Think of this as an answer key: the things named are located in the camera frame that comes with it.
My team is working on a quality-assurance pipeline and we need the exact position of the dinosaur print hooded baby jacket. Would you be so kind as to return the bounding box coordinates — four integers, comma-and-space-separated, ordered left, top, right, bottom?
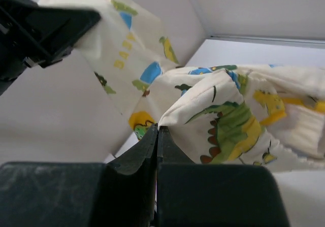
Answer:
39, 0, 324, 172

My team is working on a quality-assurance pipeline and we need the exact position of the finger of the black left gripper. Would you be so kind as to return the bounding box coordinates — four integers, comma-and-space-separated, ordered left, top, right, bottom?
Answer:
1, 0, 101, 82

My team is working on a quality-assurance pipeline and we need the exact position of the aluminium frame rail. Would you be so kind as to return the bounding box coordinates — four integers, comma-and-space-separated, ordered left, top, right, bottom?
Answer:
210, 35, 324, 45

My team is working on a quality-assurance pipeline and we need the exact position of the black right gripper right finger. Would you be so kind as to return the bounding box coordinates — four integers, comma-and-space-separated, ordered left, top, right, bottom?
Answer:
157, 126, 289, 226

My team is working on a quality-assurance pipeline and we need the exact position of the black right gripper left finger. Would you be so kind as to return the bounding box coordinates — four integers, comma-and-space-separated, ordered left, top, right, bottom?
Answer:
1, 125, 158, 226

